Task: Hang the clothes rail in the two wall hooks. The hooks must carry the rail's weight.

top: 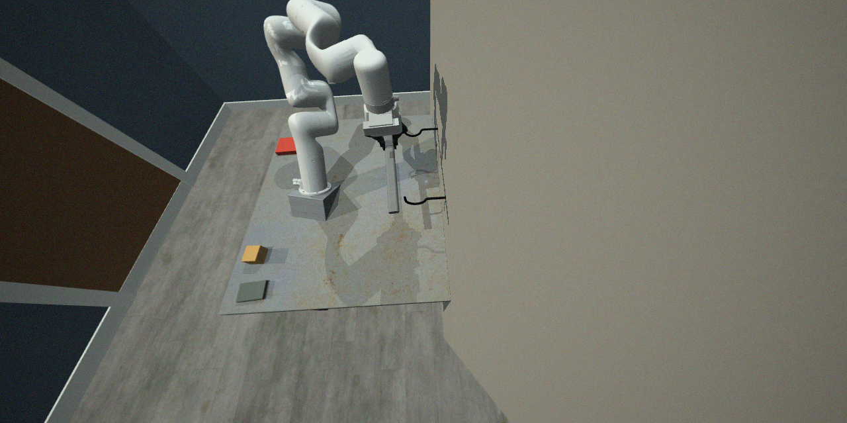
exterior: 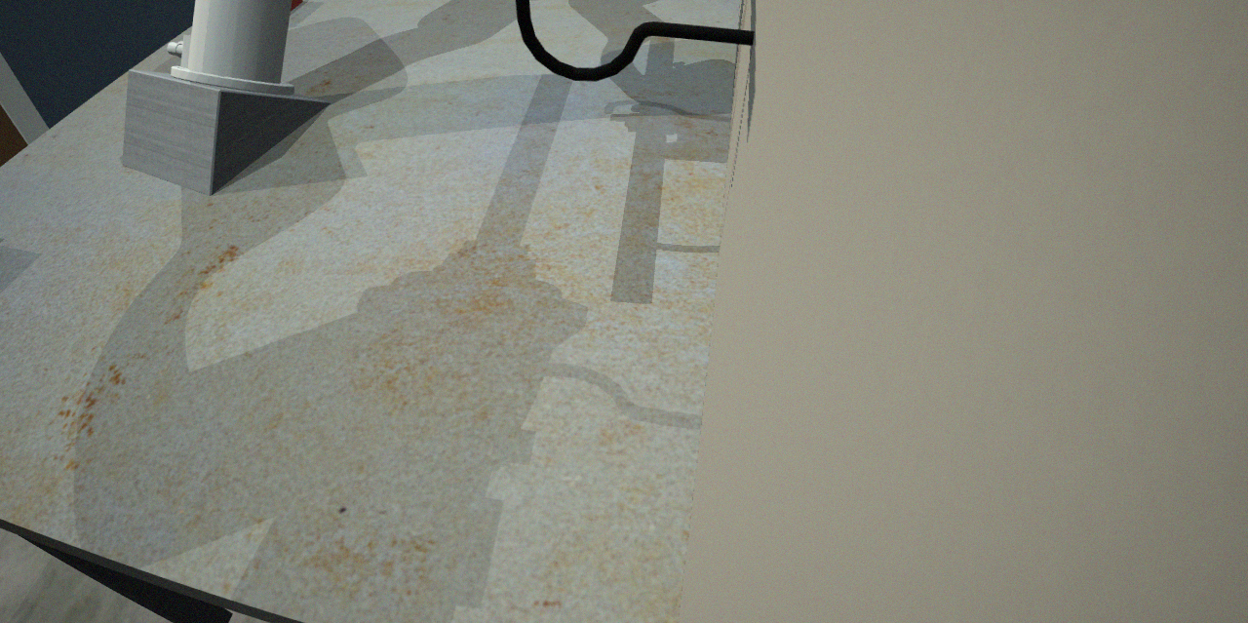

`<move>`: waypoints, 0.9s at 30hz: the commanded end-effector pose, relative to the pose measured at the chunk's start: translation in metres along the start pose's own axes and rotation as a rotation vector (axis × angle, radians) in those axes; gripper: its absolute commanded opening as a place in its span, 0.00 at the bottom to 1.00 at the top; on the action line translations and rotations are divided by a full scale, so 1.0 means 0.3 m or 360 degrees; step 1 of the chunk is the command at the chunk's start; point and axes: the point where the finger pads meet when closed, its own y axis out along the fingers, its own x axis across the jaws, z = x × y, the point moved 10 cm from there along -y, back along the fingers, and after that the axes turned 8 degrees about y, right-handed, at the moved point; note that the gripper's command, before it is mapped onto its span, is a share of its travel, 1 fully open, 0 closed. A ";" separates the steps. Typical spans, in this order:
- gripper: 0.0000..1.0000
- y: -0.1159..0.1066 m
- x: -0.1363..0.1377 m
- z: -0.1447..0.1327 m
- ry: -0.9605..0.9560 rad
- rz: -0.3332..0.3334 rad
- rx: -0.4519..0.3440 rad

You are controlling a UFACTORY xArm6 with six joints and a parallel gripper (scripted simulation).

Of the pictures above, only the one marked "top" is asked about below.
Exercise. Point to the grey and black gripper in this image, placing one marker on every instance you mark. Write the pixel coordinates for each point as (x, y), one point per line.
(395, 135)

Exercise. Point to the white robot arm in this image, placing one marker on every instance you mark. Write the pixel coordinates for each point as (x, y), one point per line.
(354, 56)

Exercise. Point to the beige wall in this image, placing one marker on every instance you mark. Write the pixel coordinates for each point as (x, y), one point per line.
(646, 206)

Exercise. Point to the red flat block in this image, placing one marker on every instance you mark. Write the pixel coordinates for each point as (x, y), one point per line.
(285, 146)

